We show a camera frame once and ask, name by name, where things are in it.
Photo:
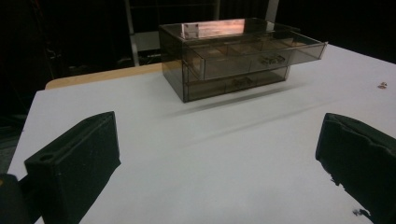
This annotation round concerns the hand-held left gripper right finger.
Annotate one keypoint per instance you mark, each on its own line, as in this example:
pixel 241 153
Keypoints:
pixel 358 152

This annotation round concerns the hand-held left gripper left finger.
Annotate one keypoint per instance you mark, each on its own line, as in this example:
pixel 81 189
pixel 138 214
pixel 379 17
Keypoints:
pixel 74 168

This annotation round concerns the smoked clear acrylic drawer box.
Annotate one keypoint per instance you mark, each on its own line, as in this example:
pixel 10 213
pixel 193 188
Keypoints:
pixel 174 71

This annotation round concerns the white metal stand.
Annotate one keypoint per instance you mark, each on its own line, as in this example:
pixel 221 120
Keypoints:
pixel 137 37

